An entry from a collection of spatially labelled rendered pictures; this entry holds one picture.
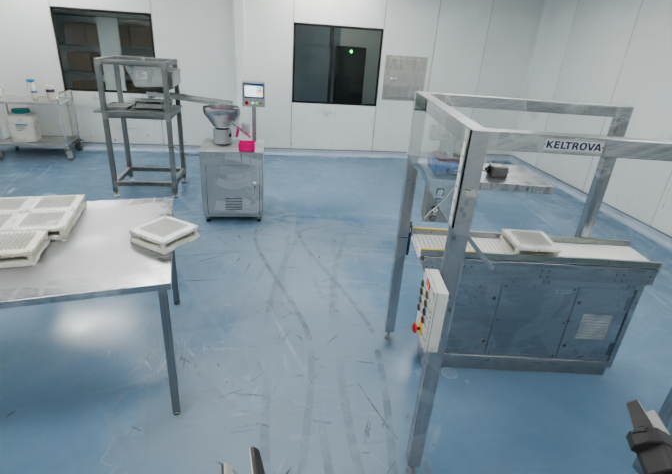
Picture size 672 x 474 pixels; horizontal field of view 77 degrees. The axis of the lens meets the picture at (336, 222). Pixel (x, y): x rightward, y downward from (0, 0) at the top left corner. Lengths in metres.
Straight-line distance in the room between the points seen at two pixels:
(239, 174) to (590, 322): 3.22
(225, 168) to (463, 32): 4.70
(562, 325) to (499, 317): 0.39
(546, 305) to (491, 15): 5.74
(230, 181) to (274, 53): 3.07
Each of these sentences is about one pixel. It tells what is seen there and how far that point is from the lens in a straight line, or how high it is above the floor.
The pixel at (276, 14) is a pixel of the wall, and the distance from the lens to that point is 7.02.
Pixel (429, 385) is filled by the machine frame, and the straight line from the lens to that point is 1.94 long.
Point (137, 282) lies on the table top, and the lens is 2.09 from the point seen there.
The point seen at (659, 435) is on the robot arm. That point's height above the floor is 1.30.
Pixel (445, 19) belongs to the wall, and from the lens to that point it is 7.52.
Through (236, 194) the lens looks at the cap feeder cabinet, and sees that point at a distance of 4.48.
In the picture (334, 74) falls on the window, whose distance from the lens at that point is 7.11.
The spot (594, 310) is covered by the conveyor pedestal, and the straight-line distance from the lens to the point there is 2.98.
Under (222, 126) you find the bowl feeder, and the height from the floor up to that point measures 0.96.
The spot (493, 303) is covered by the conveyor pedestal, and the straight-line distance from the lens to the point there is 2.69.
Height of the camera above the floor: 1.87
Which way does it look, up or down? 24 degrees down
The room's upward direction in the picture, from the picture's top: 4 degrees clockwise
